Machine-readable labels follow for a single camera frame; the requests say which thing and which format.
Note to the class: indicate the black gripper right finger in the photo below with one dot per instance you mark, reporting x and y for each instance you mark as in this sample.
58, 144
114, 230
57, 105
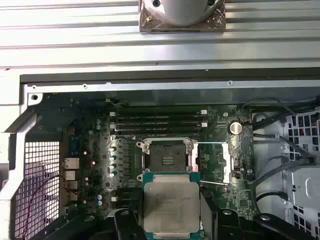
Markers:
226, 225

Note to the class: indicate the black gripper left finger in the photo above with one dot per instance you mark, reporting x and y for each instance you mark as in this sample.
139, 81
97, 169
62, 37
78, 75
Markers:
127, 225

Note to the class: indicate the silver green CPU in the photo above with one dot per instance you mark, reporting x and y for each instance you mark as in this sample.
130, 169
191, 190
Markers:
171, 205

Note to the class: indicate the metal socket cover frame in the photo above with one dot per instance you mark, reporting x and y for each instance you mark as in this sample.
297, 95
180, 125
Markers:
227, 162

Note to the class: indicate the thin metal locking lever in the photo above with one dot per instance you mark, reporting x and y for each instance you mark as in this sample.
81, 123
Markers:
127, 139

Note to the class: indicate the RAM slot white clips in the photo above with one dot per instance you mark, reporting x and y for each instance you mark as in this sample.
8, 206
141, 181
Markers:
114, 198

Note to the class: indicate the black CPU socket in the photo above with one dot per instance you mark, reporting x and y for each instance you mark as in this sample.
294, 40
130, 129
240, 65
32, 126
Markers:
170, 155

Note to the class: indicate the RAM slot black clips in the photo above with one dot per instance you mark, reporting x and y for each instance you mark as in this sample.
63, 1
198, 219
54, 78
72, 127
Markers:
160, 132

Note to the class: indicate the silver rear port block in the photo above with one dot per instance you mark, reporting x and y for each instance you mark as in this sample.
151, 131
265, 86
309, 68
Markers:
69, 175
70, 185
71, 163
71, 196

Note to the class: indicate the silver perforated drive cage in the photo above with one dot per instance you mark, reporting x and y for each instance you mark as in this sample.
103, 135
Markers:
305, 185

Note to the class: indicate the round coin cell battery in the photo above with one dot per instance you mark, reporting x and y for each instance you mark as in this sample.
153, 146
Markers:
235, 128

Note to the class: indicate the green motherboard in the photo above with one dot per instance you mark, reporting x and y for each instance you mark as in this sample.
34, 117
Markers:
215, 120

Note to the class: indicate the black silver PC case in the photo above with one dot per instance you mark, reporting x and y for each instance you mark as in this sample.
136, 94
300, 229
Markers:
150, 86

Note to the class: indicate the square brown base plate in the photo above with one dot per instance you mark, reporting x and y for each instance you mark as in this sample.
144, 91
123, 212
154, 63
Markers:
147, 25

